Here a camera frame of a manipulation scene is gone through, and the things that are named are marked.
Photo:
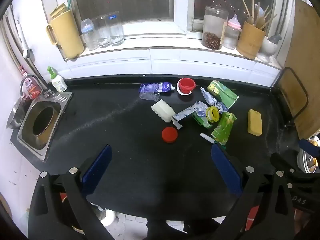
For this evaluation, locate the metal faucet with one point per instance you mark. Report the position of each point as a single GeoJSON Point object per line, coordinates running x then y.
{"type": "Point", "coordinates": [29, 77]}

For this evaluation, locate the yellow plastic pitcher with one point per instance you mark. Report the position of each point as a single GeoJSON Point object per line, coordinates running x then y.
{"type": "Point", "coordinates": [68, 35]}

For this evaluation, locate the red toy bucket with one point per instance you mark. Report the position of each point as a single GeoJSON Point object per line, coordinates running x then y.
{"type": "Point", "coordinates": [186, 85]}

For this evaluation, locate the white ribbed plastic piece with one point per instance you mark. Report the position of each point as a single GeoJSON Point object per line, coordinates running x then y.
{"type": "Point", "coordinates": [162, 111]}

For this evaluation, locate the bundle of wooden chopsticks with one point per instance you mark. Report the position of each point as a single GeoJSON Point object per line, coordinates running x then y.
{"type": "Point", "coordinates": [253, 7]}

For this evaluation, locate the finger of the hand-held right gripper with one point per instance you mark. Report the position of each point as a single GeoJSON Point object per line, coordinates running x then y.
{"type": "Point", "coordinates": [310, 145]}
{"type": "Point", "coordinates": [282, 162]}

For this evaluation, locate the green cap soap bottle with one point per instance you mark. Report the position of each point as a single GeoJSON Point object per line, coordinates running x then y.
{"type": "Point", "coordinates": [58, 82]}

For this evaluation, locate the blue white wrapper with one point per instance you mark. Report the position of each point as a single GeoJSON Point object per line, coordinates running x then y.
{"type": "Point", "coordinates": [186, 112]}
{"type": "Point", "coordinates": [208, 97]}

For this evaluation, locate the green drink pouch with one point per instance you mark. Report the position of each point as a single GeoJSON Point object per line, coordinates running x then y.
{"type": "Point", "coordinates": [223, 127]}

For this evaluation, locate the glass jar with beans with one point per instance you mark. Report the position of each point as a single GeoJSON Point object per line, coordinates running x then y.
{"type": "Point", "coordinates": [214, 27]}

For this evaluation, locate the green straw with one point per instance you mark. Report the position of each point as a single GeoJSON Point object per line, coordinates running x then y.
{"type": "Point", "coordinates": [69, 3]}

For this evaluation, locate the white green stick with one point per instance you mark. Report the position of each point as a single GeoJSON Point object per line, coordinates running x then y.
{"type": "Point", "coordinates": [207, 138]}

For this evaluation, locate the wooden cutting board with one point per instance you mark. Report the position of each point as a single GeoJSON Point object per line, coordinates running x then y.
{"type": "Point", "coordinates": [300, 55]}

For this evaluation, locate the yellow sponge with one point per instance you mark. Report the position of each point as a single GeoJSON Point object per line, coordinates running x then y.
{"type": "Point", "coordinates": [255, 122]}

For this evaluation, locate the white ceramic jar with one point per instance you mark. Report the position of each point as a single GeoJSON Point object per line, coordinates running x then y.
{"type": "Point", "coordinates": [268, 48]}

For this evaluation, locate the stainless steel sink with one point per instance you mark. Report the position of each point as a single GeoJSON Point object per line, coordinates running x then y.
{"type": "Point", "coordinates": [57, 105]}

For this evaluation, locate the crushed blue plastic bottle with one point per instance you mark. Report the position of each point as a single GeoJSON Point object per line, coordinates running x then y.
{"type": "Point", "coordinates": [155, 88]}

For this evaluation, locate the yellow tape spool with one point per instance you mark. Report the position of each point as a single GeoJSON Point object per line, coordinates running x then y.
{"type": "Point", "coordinates": [213, 114]}

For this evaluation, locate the window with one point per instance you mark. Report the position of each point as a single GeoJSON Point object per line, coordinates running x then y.
{"type": "Point", "coordinates": [125, 2]}

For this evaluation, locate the green snack packet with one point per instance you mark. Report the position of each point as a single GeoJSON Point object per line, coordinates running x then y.
{"type": "Point", "coordinates": [223, 92]}

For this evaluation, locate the red printed package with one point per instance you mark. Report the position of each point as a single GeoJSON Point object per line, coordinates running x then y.
{"type": "Point", "coordinates": [31, 88]}

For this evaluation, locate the pink cap baby bottle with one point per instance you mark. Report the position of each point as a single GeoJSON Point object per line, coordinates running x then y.
{"type": "Point", "coordinates": [232, 32]}

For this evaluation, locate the white round pot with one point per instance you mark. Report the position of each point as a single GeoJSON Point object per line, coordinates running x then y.
{"type": "Point", "coordinates": [305, 161]}

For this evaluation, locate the red round lid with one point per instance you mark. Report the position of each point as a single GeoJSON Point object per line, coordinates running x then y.
{"type": "Point", "coordinates": [169, 135]}

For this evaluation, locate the red box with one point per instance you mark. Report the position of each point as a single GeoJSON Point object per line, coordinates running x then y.
{"type": "Point", "coordinates": [252, 217]}

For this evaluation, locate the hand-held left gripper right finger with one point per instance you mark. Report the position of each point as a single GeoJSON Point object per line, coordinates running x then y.
{"type": "Point", "coordinates": [226, 171]}

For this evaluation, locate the white plastic pipe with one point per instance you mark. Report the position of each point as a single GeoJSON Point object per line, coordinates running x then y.
{"type": "Point", "coordinates": [108, 216]}

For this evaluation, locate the clear drinking glass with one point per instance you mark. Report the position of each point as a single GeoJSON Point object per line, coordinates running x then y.
{"type": "Point", "coordinates": [101, 31]}
{"type": "Point", "coordinates": [115, 27]}

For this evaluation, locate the blue cap baby bottle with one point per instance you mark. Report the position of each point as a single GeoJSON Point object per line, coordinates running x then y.
{"type": "Point", "coordinates": [89, 35]}

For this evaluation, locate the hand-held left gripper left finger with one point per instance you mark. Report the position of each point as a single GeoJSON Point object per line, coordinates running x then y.
{"type": "Point", "coordinates": [96, 172]}

